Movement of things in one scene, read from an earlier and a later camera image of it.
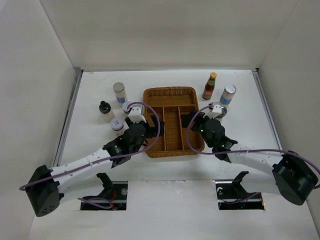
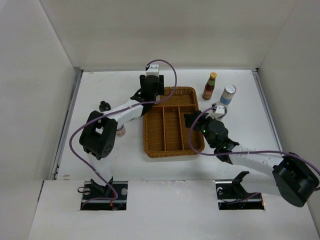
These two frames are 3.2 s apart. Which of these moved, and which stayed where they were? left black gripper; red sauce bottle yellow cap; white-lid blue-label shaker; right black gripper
Moved: left black gripper
Stayed: right black gripper; red sauce bottle yellow cap; white-lid blue-label shaker
